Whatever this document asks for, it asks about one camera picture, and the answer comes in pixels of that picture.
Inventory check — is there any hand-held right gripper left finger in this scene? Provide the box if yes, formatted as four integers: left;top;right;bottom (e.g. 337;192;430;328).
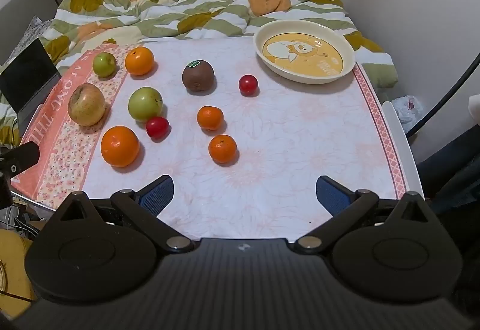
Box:
45;175;196;253

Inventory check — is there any yellowish red apple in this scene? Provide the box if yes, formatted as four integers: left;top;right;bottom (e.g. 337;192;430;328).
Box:
68;83;107;127

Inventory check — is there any small green apple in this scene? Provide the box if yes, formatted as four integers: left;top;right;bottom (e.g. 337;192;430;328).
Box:
92;52;118;77

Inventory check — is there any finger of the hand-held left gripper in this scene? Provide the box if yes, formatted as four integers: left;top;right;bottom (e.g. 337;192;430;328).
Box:
0;142;41;209

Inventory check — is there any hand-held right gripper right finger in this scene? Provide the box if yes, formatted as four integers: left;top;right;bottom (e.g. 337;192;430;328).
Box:
292;175;437;255

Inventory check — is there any pink floral tablecloth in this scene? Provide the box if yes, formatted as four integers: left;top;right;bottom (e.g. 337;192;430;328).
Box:
10;36;413;241

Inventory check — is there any black cable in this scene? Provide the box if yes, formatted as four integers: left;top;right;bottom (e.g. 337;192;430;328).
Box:
407;51;480;136

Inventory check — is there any grey speckled cloth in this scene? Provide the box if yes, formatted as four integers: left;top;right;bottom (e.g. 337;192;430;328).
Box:
15;15;55;56

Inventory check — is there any cream plate with cartoon print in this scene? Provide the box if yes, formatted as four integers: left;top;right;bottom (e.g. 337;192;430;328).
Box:
253;20;356;85

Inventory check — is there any dark grey laptop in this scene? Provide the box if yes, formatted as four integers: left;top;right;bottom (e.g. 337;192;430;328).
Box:
0;38;62;135

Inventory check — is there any green striped floral blanket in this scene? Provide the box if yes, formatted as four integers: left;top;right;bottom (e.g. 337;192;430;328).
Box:
0;0;399;147

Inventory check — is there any small mandarin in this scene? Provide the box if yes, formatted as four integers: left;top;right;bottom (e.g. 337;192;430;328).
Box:
208;135;238;164
197;105;224;132

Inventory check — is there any brown kiwi with green sticker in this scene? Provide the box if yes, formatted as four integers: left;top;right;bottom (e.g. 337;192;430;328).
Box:
182;60;215;92

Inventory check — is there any white plastic bag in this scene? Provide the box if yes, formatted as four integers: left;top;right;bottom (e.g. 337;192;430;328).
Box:
392;95;423;132

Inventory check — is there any large green apple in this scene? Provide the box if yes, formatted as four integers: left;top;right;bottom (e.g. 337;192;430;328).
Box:
128;87;163;123

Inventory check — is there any medium orange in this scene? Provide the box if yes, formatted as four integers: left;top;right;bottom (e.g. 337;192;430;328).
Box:
124;47;155;76

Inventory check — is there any yellow object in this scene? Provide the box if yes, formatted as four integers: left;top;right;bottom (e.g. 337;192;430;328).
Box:
0;228;38;305

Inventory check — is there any person's dark clothing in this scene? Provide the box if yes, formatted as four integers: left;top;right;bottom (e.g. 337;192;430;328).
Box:
415;123;480;216

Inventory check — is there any large orange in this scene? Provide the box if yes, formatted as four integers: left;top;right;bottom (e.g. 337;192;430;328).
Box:
100;126;140;168

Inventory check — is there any small red plum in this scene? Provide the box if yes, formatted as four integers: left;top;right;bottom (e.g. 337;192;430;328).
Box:
238;75;259;97
145;116;170;140

